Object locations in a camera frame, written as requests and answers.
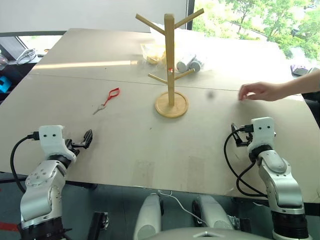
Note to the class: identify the person's bare forearm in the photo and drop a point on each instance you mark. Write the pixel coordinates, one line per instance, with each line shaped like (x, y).
(303, 83)

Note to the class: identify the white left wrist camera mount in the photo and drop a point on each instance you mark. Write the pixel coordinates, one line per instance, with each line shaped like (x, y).
(51, 141)

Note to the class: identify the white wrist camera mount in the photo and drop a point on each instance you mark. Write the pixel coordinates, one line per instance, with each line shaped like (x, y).
(51, 141)
(262, 132)

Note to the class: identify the grey robot torso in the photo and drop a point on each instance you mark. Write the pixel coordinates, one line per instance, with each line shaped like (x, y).
(207, 235)

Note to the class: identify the black window frame post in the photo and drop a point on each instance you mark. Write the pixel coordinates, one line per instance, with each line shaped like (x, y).
(190, 13)

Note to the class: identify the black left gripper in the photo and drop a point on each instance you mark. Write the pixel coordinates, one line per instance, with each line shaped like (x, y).
(73, 147)

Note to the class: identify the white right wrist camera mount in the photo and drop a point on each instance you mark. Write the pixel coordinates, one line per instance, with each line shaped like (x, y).
(262, 132)

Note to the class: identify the grey cylinder roll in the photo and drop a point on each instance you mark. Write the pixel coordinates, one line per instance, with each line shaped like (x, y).
(195, 65)
(182, 66)

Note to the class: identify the small red white tag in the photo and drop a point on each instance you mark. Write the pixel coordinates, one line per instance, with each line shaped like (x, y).
(171, 71)

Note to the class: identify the black table leg foot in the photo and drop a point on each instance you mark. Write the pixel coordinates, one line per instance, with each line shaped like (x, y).
(98, 225)

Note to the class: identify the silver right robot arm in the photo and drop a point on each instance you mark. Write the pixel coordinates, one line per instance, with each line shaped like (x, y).
(281, 182)

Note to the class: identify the wooden branch hanger stand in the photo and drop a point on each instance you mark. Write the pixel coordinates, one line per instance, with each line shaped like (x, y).
(171, 75)

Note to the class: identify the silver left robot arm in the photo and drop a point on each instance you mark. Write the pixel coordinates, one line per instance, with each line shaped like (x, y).
(41, 182)

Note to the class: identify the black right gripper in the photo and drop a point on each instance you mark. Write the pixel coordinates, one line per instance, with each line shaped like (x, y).
(243, 140)

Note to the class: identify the dark phone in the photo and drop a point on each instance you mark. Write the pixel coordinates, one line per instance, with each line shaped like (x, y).
(300, 71)

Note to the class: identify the person's bare hand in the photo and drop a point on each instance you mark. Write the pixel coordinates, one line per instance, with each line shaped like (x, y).
(262, 91)

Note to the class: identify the silver left robot leg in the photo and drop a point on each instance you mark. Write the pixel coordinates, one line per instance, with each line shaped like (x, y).
(147, 215)

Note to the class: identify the plastic bag with yellow contents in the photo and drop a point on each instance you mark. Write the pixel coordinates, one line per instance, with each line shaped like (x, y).
(153, 53)

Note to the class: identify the silver right robot leg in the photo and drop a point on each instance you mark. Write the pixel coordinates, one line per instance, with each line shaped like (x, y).
(212, 212)

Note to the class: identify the silver robot leg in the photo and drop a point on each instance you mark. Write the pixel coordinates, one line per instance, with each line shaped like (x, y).
(147, 215)
(212, 212)

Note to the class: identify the blue box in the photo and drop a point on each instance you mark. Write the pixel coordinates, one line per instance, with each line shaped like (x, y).
(3, 84)

